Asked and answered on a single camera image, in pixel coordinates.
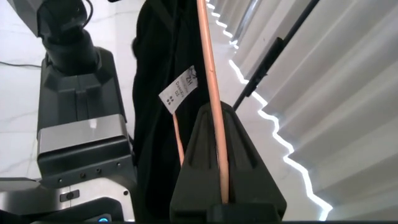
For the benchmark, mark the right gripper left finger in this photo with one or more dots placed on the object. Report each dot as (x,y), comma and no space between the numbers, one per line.
(196,180)

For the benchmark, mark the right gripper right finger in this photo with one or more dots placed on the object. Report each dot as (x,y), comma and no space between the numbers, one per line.
(248,180)

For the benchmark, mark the black sleeveless top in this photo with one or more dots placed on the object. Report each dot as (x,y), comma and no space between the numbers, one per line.
(155,124)

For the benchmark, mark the pink clothes hanger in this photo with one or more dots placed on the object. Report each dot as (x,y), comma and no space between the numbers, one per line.
(211,68)

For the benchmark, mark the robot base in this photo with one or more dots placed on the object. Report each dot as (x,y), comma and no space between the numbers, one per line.
(81,133)

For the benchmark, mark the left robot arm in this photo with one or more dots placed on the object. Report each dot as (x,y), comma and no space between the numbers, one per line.
(68,40)

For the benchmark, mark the black clothes rack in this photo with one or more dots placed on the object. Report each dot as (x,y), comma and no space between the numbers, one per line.
(264,65)

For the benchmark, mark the white curtain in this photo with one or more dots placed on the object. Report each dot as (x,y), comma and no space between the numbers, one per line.
(342,93)

